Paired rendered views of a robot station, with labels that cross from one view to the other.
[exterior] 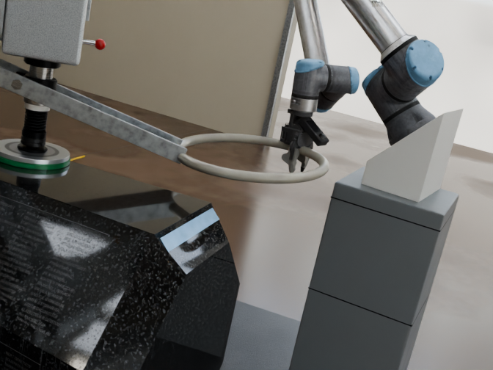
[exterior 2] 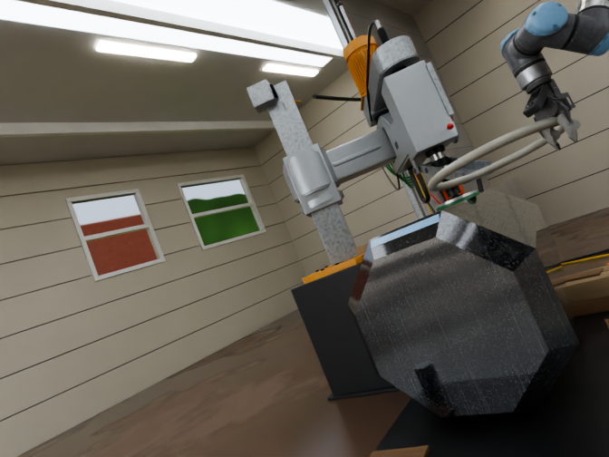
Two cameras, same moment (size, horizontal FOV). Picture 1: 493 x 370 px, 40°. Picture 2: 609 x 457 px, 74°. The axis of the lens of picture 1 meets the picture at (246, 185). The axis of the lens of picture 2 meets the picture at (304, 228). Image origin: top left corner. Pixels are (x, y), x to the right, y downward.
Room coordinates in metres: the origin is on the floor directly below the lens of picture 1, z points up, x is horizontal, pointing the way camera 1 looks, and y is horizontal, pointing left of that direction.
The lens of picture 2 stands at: (1.88, -1.56, 0.85)
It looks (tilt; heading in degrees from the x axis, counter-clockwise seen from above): 5 degrees up; 111
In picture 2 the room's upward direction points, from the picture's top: 22 degrees counter-clockwise
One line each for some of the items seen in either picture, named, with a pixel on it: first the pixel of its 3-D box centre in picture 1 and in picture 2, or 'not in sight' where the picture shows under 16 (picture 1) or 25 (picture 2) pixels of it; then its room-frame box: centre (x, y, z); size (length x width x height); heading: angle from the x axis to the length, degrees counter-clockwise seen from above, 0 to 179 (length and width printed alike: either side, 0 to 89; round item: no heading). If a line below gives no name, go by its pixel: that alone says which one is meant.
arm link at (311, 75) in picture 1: (308, 78); (521, 53); (2.21, -0.13, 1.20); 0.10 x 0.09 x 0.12; 110
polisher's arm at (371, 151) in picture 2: not in sight; (338, 165); (1.26, 1.11, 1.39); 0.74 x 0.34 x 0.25; 20
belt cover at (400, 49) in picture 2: not in sight; (389, 89); (1.77, 0.97, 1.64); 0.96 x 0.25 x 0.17; 106
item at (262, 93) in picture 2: not in sight; (263, 95); (1.02, 0.90, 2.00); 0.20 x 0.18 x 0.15; 165
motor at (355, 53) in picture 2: not in sight; (371, 69); (1.70, 1.27, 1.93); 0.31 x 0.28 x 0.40; 16
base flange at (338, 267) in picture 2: not in sight; (347, 262); (1.07, 1.04, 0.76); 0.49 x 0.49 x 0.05; 75
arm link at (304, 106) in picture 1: (302, 104); (533, 78); (2.21, -0.13, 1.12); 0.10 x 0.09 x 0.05; 136
